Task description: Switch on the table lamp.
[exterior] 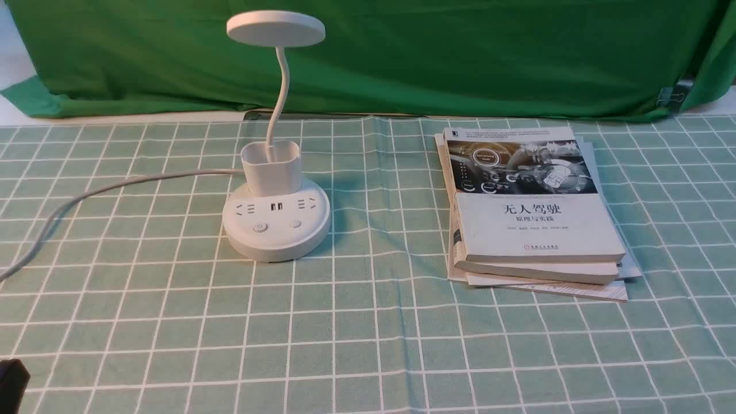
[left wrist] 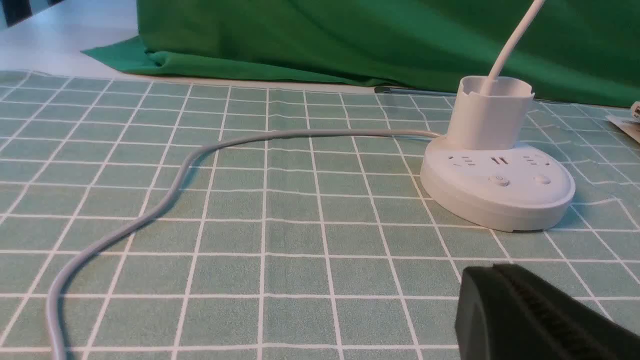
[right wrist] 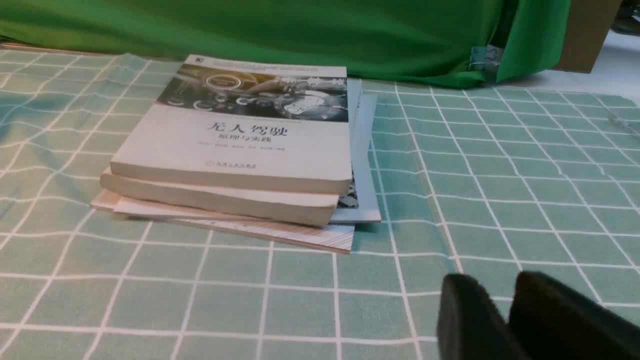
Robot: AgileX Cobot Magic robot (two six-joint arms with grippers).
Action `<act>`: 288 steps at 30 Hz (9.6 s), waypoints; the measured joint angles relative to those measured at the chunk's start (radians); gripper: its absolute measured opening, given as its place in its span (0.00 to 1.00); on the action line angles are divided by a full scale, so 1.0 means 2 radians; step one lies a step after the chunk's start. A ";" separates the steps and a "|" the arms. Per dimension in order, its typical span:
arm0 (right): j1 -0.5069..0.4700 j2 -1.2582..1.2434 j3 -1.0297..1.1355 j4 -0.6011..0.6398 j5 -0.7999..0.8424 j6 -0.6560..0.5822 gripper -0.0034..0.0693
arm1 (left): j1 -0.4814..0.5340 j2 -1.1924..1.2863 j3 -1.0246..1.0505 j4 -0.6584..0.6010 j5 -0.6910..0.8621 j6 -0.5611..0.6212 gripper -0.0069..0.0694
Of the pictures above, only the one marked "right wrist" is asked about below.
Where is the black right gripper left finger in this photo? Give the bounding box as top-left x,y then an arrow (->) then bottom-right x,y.
436,273 -> 530,360

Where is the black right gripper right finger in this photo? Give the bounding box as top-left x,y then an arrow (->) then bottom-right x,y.
509,271 -> 640,360

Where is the green checkered tablecloth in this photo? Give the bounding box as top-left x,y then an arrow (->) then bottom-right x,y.
0,49 -> 639,360

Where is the striped bottom booklet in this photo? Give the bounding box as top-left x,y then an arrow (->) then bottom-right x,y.
90,190 -> 355,255

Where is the white book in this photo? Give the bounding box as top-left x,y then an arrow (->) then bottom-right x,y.
99,168 -> 339,227
110,54 -> 353,195

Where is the metal binder clip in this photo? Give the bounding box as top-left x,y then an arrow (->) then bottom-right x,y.
468,44 -> 505,84

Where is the white top book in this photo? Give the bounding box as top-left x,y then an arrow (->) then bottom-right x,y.
110,54 -> 353,195

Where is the green backdrop cloth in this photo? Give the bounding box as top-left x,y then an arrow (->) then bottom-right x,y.
0,0 -> 571,89

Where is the brown cardboard box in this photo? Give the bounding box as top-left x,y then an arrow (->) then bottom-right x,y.
552,0 -> 622,74

